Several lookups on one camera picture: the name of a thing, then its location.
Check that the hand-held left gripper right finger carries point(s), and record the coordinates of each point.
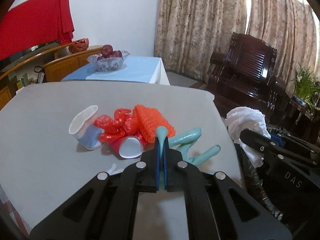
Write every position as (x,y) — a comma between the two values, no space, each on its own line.
(165,172)

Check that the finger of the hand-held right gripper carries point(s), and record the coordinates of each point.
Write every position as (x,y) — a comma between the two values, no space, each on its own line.
(262,145)
(295,143)

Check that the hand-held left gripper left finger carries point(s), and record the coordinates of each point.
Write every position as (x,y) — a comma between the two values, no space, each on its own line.
(158,165)

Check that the white tissue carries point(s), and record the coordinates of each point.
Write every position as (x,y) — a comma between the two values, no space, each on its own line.
(113,168)
(247,120)

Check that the black bagged trash bin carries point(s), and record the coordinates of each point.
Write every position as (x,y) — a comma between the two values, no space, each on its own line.
(260,192)

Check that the green rubber glove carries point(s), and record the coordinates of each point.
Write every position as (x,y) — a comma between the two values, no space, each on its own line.
(185,136)

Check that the dark wooden side table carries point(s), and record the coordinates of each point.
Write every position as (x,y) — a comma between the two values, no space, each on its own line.
(300,120)

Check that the red paper cup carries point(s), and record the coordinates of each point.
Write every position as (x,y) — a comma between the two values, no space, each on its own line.
(128,147)

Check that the small orange foam net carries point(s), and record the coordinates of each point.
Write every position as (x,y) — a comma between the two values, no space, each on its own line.
(152,122)

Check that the green potted plant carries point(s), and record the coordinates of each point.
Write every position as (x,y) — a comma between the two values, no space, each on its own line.
(306,87)

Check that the red plastic bag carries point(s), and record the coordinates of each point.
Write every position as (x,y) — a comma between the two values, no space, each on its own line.
(115,126)

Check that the dark wooden armchair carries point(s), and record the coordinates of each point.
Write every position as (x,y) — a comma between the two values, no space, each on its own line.
(245,72)

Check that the white and blue paper cup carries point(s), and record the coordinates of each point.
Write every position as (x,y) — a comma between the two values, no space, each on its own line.
(85,130)

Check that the blue and white tablecloth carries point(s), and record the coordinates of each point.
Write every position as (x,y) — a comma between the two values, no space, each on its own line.
(137,68)

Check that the glass fruit bowl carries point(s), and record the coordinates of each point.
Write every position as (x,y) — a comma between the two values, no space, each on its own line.
(107,65)

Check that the red apple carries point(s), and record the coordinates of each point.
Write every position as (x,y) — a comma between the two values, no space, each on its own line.
(107,50)
(101,58)
(117,54)

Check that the wooden television cabinet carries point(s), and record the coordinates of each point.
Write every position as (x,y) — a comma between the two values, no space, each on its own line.
(67,66)

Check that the beige patterned curtain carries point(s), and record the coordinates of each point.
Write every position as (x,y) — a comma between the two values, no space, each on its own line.
(200,25)

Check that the red basket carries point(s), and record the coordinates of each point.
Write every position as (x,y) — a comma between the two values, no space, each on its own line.
(78,46)

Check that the black television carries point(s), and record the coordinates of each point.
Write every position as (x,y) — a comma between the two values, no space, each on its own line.
(37,47)

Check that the red cloth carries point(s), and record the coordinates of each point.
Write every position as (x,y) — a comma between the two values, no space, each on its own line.
(32,22)

